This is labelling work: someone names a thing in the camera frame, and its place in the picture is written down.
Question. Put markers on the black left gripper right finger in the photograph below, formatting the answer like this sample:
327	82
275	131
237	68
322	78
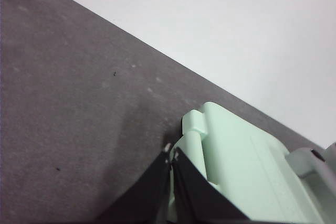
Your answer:
199	197

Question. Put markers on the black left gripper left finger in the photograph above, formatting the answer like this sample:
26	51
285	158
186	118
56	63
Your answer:
147	195

